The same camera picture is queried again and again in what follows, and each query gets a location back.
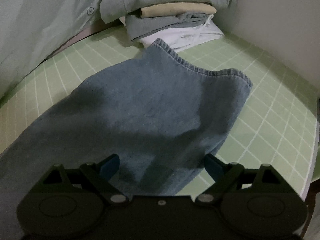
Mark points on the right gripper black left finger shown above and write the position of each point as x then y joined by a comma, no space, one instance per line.
99,174

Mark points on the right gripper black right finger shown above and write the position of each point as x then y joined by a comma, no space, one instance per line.
224,175

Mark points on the blue denim jeans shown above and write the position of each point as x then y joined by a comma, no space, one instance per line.
159,113

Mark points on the green grid cutting mat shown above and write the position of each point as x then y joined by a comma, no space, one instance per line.
277,126

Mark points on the white folded garment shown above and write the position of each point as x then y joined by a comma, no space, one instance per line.
180,39

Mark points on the pale green fabric storage bag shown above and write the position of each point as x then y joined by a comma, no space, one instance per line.
32,29

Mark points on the beige folded garment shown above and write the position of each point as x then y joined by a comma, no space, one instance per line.
174,9

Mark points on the grey folded drawstring pants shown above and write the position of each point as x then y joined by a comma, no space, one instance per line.
141,27

